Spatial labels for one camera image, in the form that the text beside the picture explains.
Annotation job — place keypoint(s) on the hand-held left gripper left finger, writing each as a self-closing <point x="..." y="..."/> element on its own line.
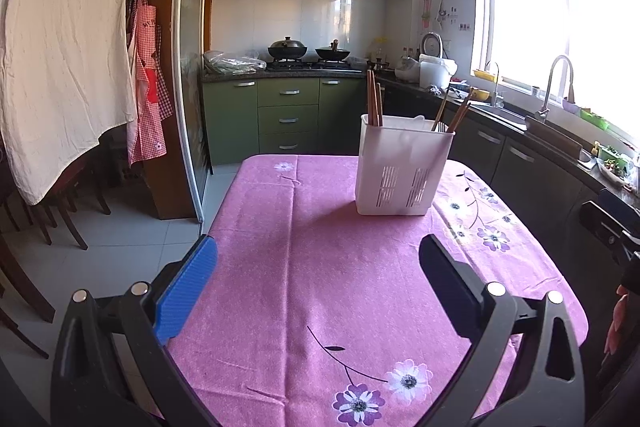
<point x="185" y="292"/>

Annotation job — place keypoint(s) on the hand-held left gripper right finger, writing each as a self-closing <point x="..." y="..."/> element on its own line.
<point x="445" y="277"/>

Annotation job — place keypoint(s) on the white plastic utensil holder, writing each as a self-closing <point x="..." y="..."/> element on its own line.
<point x="400" y="157"/>

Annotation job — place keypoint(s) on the brown wooden chopstick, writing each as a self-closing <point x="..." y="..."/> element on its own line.
<point x="379" y="104"/>
<point x="466" y="102"/>
<point x="454" y="121"/>

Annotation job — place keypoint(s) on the dark wooden chopstick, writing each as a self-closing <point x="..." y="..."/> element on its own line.
<point x="442" y="109"/>

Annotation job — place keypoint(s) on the light wooden chopstick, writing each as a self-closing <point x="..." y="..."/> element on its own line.
<point x="370" y="99"/>

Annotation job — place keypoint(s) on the person's right hand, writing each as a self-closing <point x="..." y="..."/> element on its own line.
<point x="619" y="322"/>

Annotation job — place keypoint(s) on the plate of food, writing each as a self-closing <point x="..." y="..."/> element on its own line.
<point x="617" y="164"/>

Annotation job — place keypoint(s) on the dark lower cabinets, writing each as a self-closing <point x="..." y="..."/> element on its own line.
<point x="530" y="177"/>

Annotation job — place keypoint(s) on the wooden cutting board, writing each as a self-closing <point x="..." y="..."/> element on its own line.
<point x="555" y="138"/>

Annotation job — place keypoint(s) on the green container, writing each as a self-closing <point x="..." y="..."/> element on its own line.
<point x="595" y="120"/>

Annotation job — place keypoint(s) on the pink floral tablecloth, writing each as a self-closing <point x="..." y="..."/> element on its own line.
<point x="310" y="257"/>

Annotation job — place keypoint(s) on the dark wooden chairs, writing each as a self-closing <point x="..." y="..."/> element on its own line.
<point x="60" y="212"/>

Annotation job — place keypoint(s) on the metal fork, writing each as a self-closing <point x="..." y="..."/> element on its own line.
<point x="440" y="127"/>

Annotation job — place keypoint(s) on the steel kitchen faucet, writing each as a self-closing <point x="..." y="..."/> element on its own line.
<point x="547" y="87"/>

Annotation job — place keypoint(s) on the steel kitchen sink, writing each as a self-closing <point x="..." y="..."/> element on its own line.
<point x="500" y="113"/>

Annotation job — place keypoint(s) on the yellow bowl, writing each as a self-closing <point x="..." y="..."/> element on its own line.
<point x="481" y="96"/>

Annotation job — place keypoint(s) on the green lower cabinets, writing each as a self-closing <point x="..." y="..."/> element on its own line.
<point x="287" y="117"/>

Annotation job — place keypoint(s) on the white plastic bucket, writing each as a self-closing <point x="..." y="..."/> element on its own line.
<point x="435" y="72"/>

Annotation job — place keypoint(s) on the white rounded container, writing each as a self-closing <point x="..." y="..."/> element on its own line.
<point x="407" y="69"/>

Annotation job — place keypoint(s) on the red checked apron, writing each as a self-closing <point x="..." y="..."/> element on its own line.
<point x="147" y="82"/>

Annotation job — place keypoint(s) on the kitchen window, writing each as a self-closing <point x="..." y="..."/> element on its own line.
<point x="550" y="7"/>

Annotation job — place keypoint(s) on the row of condiment bottles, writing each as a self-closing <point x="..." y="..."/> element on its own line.
<point x="385" y="57"/>

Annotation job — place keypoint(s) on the silver rice cooker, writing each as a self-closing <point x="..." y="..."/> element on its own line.
<point x="431" y="44"/>

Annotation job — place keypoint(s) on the clear plastic bag of vegetables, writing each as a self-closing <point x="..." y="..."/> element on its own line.
<point x="230" y="63"/>

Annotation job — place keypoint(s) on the sliding glass door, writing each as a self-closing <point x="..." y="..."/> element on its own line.
<point x="192" y="57"/>

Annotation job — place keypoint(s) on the black frying pan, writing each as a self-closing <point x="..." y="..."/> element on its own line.
<point x="332" y="53"/>

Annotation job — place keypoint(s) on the gas stove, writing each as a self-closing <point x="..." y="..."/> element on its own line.
<point x="310" y="66"/>

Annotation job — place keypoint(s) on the black wok with lid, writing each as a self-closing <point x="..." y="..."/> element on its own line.
<point x="287" y="50"/>

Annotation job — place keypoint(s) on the white hanging cloth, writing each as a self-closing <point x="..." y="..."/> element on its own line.
<point x="65" y="47"/>

